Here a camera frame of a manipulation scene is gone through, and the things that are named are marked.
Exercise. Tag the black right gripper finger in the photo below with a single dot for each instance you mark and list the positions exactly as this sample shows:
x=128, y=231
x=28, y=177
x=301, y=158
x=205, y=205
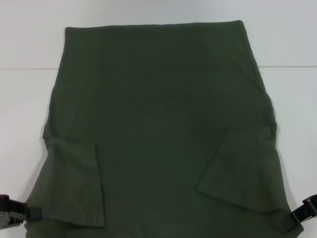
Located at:
x=301, y=213

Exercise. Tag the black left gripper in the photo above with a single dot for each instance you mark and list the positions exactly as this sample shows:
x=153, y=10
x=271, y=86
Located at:
x=11, y=213

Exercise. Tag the dark green shirt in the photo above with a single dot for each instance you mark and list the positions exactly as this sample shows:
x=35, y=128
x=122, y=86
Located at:
x=161, y=124

